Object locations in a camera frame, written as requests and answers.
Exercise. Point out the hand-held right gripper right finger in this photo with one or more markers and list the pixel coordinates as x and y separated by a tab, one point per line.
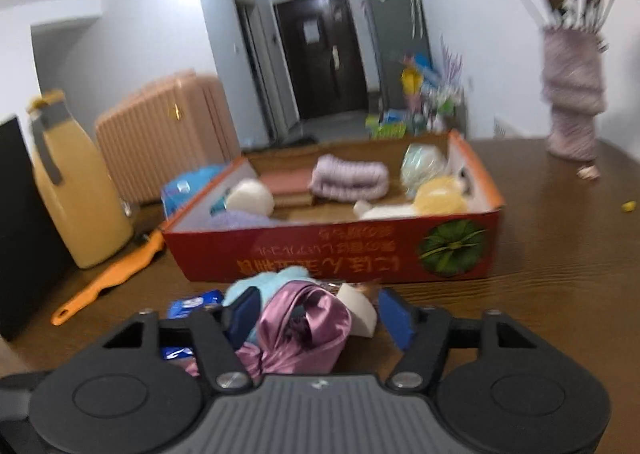
395	316

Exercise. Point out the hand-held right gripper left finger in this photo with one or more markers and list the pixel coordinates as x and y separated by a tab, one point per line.
247	311

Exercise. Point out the pink satin headband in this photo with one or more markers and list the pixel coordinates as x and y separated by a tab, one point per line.
310	329

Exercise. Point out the purple knitted cloth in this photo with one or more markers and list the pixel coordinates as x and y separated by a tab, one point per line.
240	220

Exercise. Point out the red cardboard box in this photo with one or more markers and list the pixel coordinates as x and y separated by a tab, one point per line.
325	251

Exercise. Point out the white round plush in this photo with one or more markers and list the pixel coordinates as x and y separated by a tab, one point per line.
250	198

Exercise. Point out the yellow and white plush toy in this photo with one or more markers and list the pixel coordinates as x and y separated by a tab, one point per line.
435	199

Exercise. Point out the purple fluffy headband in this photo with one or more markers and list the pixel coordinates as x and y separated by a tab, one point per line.
350	179

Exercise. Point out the pale green sponge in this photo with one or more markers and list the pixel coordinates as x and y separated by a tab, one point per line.
422	169

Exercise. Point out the white sponge wedge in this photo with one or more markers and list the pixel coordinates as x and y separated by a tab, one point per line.
360	316

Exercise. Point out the light blue plush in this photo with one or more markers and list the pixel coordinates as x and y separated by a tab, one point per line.
272	281

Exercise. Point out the blue tissue pack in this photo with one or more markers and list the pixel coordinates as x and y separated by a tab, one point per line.
195	303

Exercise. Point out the pink flat box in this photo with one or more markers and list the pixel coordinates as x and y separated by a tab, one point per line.
285	184

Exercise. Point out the blue wet wipes pack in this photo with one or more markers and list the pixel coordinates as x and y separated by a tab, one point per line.
187	186

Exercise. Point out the orange shoehorn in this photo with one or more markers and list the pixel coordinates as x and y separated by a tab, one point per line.
110	281

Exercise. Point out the pink ribbed suitcase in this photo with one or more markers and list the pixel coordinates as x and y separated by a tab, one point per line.
165	134

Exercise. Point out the black flat panel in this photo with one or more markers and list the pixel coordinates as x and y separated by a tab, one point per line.
30	234

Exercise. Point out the fallen dried petal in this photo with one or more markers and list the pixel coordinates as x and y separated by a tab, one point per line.
589	171

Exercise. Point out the scattered yellow bits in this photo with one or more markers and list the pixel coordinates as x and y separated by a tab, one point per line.
627	206

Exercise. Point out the purple decorative stems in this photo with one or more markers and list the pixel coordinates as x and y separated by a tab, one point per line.
451	61

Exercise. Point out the dark brown door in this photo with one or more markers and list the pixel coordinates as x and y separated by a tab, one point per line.
320	54

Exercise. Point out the mauve textured vase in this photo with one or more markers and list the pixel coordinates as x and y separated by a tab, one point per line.
572	94

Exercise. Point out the grey refrigerator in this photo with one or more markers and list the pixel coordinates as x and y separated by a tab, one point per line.
395	24

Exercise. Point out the white striped hanging sticks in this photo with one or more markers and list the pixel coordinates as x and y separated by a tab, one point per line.
412	4

